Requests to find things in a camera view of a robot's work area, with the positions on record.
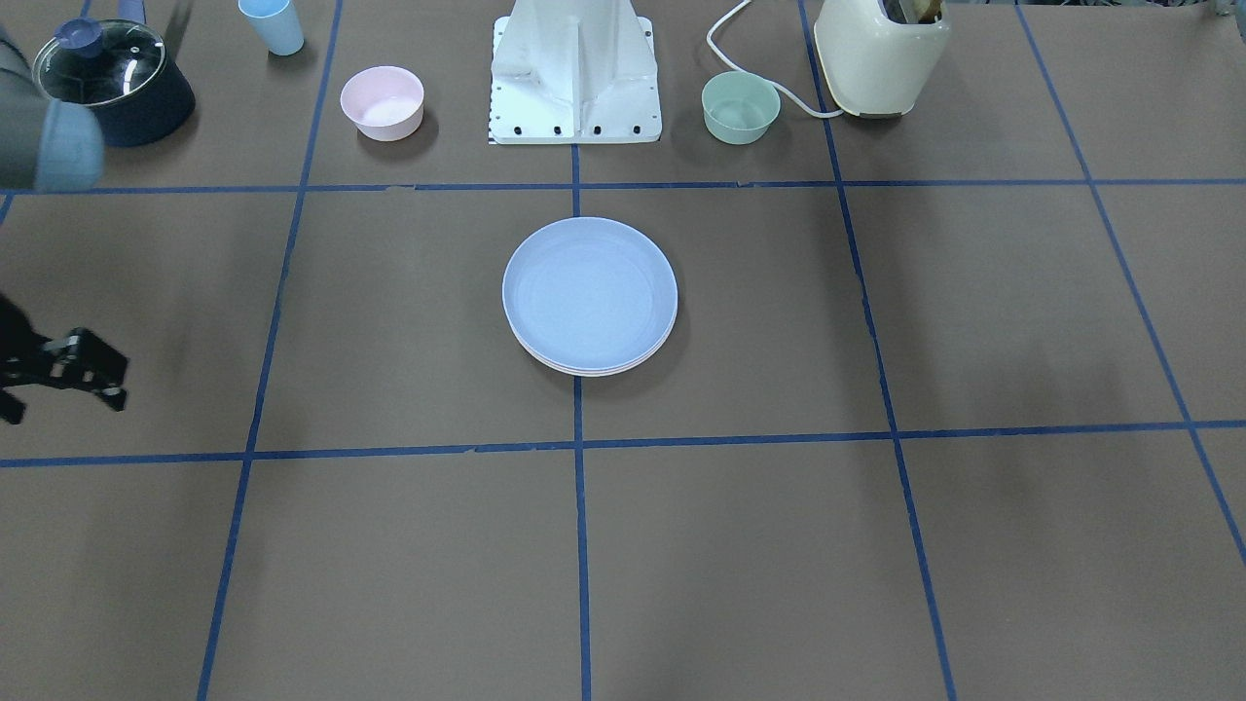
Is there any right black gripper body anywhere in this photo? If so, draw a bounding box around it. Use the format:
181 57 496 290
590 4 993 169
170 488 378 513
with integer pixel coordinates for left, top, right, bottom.
1 296 128 395

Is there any light blue plate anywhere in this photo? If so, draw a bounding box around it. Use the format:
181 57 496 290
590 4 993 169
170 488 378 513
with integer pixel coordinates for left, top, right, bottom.
501 215 679 369

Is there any pink plate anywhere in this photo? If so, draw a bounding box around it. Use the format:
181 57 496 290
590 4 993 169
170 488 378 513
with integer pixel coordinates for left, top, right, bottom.
510 325 674 371

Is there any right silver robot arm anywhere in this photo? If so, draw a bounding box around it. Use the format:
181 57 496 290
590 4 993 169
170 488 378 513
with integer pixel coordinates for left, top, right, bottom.
1 34 130 425

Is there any dark blue pot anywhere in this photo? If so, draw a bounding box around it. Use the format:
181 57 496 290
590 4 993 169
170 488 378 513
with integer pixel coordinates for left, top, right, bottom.
31 17 197 148

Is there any small blue cup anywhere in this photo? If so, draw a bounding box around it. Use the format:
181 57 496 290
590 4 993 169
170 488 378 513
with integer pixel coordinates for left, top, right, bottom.
238 0 307 56

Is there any pink bowl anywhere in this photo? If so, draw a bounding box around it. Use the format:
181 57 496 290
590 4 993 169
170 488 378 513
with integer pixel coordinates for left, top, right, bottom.
339 65 424 142

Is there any beige plate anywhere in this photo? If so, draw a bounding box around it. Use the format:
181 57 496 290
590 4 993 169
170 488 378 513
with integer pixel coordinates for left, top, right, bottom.
525 347 660 379

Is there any green cup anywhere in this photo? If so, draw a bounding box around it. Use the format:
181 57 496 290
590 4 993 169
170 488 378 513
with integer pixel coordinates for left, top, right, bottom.
700 71 782 146

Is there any cream toaster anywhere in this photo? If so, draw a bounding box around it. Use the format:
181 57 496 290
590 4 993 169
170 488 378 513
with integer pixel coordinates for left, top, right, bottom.
812 1 951 120

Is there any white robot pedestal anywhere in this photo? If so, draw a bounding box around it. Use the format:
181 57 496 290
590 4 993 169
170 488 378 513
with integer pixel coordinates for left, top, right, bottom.
487 1 663 144

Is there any white toaster power cord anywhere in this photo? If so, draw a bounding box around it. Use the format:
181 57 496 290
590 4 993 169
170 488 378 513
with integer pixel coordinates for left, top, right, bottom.
706 0 844 120

